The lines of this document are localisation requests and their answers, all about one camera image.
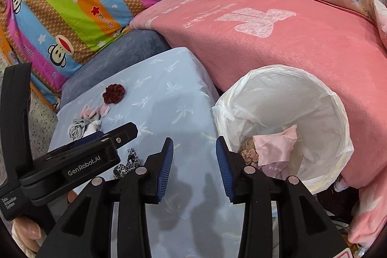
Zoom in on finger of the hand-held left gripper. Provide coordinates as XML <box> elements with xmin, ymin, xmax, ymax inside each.
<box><xmin>73</xmin><ymin>130</ymin><xmax>105</xmax><ymax>147</ymax></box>
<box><xmin>48</xmin><ymin>122</ymin><xmax>139</xmax><ymax>156</ymax></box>

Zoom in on leopard print scrunchie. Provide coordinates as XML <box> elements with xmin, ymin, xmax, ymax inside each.
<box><xmin>112</xmin><ymin>148</ymin><xmax>141</xmax><ymax>180</ymax></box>

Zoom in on pink pillow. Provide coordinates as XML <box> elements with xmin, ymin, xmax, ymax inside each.
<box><xmin>373</xmin><ymin>0</ymin><xmax>387</xmax><ymax>50</ymax></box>

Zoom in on light blue tablecloth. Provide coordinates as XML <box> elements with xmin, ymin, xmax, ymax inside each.
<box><xmin>48</xmin><ymin>47</ymin><xmax>251</xmax><ymax>258</ymax></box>

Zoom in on dark red scrunchie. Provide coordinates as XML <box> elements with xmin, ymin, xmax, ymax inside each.
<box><xmin>102</xmin><ymin>83</ymin><xmax>126</xmax><ymax>104</ymax></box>

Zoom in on pink blanket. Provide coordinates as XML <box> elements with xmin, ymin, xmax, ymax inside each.
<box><xmin>130</xmin><ymin>0</ymin><xmax>387</xmax><ymax>246</ymax></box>

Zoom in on blue grey cushion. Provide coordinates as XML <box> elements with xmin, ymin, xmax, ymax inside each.
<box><xmin>60</xmin><ymin>30</ymin><xmax>171</xmax><ymax>101</ymax></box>

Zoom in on striped monkey print quilt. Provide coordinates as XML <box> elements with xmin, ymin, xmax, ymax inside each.
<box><xmin>0</xmin><ymin>0</ymin><xmax>173</xmax><ymax>112</ymax></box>

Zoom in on white lined bin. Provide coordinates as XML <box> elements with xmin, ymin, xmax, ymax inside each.
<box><xmin>212</xmin><ymin>65</ymin><xmax>354</xmax><ymax>195</ymax></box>

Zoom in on person's left hand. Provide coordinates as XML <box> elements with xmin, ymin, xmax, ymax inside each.
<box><xmin>12</xmin><ymin>216</ymin><xmax>43</xmax><ymax>242</ymax></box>

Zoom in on grey rose cloth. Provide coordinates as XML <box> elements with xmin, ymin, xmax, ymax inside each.
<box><xmin>67</xmin><ymin>116</ymin><xmax>102</xmax><ymax>140</ymax></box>

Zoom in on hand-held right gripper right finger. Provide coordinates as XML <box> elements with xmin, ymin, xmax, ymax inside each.
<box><xmin>215</xmin><ymin>136</ymin><xmax>348</xmax><ymax>258</ymax></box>

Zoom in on tan lace cloth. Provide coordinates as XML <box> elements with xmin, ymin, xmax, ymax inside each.
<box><xmin>239</xmin><ymin>139</ymin><xmax>260</xmax><ymax>165</ymax></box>

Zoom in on pink cloth petals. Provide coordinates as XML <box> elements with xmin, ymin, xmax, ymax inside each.
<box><xmin>80</xmin><ymin>103</ymin><xmax>111</xmax><ymax>119</ymax></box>

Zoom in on pink cloth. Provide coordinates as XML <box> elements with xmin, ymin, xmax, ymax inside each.
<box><xmin>252</xmin><ymin>124</ymin><xmax>298</xmax><ymax>168</ymax></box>

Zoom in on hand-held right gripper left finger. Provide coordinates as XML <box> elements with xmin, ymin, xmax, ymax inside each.
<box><xmin>36</xmin><ymin>137</ymin><xmax>174</xmax><ymax>258</ymax></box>

